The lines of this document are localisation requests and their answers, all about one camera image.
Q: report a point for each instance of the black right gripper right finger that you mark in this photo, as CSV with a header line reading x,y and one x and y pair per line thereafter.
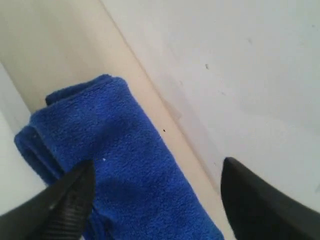
x,y
256,210

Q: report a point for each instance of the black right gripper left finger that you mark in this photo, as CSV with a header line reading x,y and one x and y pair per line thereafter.
x,y
59,212

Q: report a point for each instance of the blue cloth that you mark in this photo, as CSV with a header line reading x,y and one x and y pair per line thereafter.
x,y
140,191

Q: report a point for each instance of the white board with aluminium frame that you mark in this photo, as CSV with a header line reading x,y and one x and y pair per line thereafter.
x,y
18,182

